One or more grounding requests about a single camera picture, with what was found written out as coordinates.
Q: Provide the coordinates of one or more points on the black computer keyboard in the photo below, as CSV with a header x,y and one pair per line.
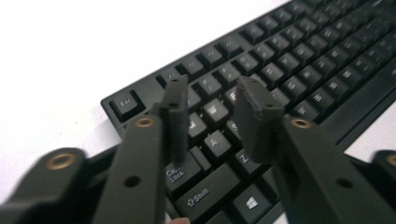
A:
x,y
299,59

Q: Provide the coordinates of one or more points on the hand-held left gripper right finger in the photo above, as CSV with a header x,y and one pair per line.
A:
x,y
314,174

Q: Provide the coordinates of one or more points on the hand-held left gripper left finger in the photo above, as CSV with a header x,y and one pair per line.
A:
x,y
140,174

